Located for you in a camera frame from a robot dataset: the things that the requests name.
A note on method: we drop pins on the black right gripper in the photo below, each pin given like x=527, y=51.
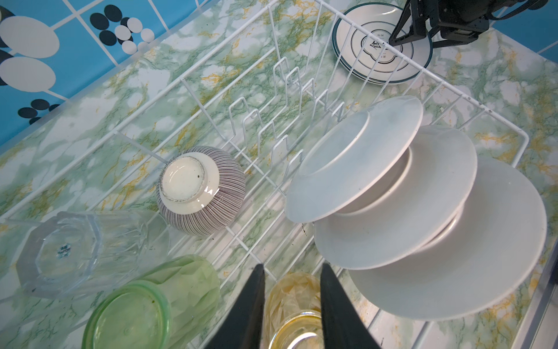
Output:
x=457, y=22

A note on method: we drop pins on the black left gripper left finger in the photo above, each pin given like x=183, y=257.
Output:
x=242, y=327

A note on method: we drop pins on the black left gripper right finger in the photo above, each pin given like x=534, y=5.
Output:
x=341, y=324

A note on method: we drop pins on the white plate green red rim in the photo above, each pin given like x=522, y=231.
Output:
x=352, y=157

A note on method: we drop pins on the white plate in rack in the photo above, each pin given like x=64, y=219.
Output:
x=407, y=208
x=494, y=247

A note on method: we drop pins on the front white plate in rack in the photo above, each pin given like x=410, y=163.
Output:
x=494, y=247

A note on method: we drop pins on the yellow glass tumbler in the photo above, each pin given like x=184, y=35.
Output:
x=292, y=313

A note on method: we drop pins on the green glass tumbler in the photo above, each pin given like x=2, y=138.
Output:
x=164, y=308

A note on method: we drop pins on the striped ceramic bowl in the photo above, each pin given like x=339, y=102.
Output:
x=201, y=191

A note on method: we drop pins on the clear glass tumbler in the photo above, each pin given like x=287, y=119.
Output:
x=81, y=253

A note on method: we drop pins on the white wire dish rack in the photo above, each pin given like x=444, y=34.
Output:
x=133, y=83

